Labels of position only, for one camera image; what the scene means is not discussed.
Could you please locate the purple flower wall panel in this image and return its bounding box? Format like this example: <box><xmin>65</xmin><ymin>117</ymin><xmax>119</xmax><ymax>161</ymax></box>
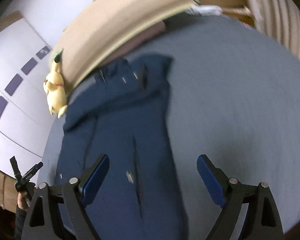
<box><xmin>36</xmin><ymin>46</ymin><xmax>50</xmax><ymax>60</ymax></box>

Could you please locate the navy blue padded jacket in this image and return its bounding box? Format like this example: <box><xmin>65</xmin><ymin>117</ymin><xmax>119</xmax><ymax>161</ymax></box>
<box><xmin>54</xmin><ymin>52</ymin><xmax>190</xmax><ymax>240</ymax></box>

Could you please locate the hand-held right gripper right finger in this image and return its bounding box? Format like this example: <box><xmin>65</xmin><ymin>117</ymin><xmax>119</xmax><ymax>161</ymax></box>
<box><xmin>197</xmin><ymin>154</ymin><xmax>284</xmax><ymax>240</ymax></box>

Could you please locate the person's left hand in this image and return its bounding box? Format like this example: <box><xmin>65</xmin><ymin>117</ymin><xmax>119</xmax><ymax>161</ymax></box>
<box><xmin>17</xmin><ymin>191</ymin><xmax>32</xmax><ymax>210</ymax></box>

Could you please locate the wooden nightstand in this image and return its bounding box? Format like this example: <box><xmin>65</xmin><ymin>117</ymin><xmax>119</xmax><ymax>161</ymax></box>
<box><xmin>222</xmin><ymin>5</ymin><xmax>255</xmax><ymax>27</ymax></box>

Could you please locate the yellow plush toy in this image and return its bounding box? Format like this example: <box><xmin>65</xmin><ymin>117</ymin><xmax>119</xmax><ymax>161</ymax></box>
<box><xmin>43</xmin><ymin>55</ymin><xmax>68</xmax><ymax>119</ymax></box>

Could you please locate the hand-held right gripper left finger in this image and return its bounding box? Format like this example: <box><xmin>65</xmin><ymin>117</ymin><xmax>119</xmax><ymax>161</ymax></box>
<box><xmin>21</xmin><ymin>154</ymin><xmax>110</xmax><ymax>240</ymax></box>

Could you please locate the beige curtain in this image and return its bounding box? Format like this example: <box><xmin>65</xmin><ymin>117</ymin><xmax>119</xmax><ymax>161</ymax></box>
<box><xmin>241</xmin><ymin>0</ymin><xmax>300</xmax><ymax>60</ymax></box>

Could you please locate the person's left forearm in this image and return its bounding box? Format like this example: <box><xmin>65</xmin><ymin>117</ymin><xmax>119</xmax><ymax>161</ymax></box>
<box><xmin>14</xmin><ymin>206</ymin><xmax>28</xmax><ymax>240</ymax></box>

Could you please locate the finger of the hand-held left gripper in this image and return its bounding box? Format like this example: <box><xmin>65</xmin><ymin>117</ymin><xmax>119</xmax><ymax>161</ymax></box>
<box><xmin>21</xmin><ymin>162</ymin><xmax>43</xmax><ymax>180</ymax></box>
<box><xmin>10</xmin><ymin>156</ymin><xmax>22</xmax><ymax>180</ymax></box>

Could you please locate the white cloth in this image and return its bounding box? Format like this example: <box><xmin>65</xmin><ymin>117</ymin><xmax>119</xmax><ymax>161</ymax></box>
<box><xmin>185</xmin><ymin>5</ymin><xmax>223</xmax><ymax>17</ymax></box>

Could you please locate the beige rolled mat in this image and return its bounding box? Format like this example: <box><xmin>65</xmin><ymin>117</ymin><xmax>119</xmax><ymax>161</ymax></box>
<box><xmin>52</xmin><ymin>0</ymin><xmax>200</xmax><ymax>97</ymax></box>

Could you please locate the bed with grey sheet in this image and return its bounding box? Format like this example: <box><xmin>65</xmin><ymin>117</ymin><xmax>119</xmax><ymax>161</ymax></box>
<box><xmin>41</xmin><ymin>12</ymin><xmax>300</xmax><ymax>238</ymax></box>

